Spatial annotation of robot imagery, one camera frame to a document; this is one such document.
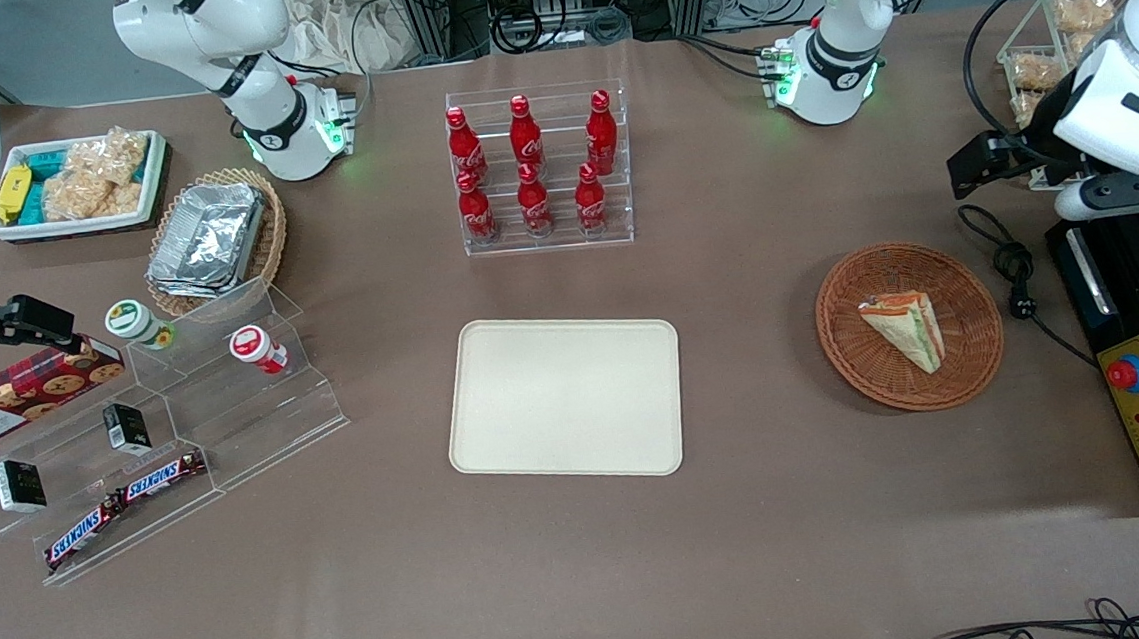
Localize clear acrylic bottle rack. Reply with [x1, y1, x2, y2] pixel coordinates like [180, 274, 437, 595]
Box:
[443, 78, 636, 258]

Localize snickers chocolate bar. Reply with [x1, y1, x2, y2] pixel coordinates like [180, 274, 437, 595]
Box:
[40, 495, 133, 574]
[115, 447, 211, 505]

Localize teal snack packet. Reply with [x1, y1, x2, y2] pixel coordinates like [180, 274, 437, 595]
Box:
[24, 148, 72, 184]
[19, 180, 54, 224]

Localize stack of foil trays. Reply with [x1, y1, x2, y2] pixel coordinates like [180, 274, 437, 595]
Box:
[140, 179, 274, 304]

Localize white wire rack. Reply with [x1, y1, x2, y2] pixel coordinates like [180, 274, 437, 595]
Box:
[992, 0, 1139, 196]

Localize red cola bottle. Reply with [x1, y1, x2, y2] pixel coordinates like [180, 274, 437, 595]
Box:
[444, 104, 490, 186]
[516, 162, 555, 239]
[456, 168, 499, 246]
[583, 88, 620, 177]
[508, 93, 546, 174]
[573, 162, 609, 233]

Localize yellow snack packet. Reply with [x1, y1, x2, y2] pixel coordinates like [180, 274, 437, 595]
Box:
[0, 164, 36, 226]

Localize red lid white cup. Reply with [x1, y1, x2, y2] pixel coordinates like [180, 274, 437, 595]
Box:
[227, 321, 291, 378]

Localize clear acrylic step shelf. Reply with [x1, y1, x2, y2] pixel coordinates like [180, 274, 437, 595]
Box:
[0, 270, 361, 592]

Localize small black box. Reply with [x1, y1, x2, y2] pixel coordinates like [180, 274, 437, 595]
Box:
[0, 456, 49, 517]
[101, 399, 154, 458]

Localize beige plastic tray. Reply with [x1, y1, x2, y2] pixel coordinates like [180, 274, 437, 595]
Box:
[439, 306, 690, 491]

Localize red tartan cookie box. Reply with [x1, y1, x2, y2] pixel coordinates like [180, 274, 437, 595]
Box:
[0, 334, 132, 451]

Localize white crumpled cloth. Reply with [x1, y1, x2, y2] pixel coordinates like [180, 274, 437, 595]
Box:
[279, 0, 415, 81]

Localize oval light wicker basket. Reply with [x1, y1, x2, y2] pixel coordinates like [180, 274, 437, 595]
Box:
[137, 164, 294, 323]

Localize black arm base cables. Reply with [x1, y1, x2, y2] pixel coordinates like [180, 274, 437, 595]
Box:
[676, 26, 786, 88]

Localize white rectangular snack bin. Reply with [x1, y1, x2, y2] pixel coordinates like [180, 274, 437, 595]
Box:
[0, 128, 174, 244]

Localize black floor cables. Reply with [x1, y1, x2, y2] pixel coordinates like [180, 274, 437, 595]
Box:
[879, 594, 1139, 639]

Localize triangle sandwich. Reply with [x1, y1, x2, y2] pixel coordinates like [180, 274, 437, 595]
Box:
[858, 289, 948, 381]

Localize clear bag of rice crackers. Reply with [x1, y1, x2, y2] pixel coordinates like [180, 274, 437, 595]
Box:
[62, 124, 153, 191]
[38, 169, 145, 224]

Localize coiled black cables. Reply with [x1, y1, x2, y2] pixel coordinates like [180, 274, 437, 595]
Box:
[489, 0, 633, 55]

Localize black power cable with plug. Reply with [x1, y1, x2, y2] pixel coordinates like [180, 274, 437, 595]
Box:
[956, 194, 1101, 379]

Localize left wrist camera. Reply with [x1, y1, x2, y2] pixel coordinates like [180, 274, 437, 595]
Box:
[1053, 168, 1139, 224]

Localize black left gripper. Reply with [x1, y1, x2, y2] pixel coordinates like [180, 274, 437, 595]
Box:
[944, 122, 1085, 201]

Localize round brown wicker basket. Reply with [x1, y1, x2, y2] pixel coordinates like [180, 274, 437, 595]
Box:
[811, 234, 1010, 419]

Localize green lid white cup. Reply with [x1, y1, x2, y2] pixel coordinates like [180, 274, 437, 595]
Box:
[103, 295, 178, 355]

